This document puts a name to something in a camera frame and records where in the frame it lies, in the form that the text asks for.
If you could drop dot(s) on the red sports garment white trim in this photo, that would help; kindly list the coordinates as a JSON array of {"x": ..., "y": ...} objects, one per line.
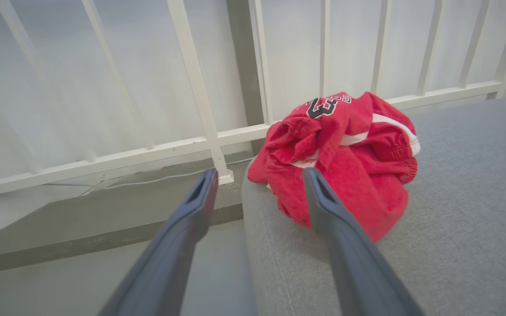
[{"x": 345, "y": 175}]

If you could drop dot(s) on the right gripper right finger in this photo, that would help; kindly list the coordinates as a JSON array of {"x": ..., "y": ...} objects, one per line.
[{"x": 354, "y": 263}]

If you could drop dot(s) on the white metal railing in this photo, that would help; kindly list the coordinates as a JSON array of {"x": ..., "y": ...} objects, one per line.
[{"x": 200, "y": 101}]

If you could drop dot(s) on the grey fabric sofa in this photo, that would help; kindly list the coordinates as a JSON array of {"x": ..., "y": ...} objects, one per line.
[{"x": 464, "y": 210}]

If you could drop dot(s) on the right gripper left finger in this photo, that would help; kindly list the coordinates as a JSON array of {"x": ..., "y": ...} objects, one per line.
[{"x": 174, "y": 250}]

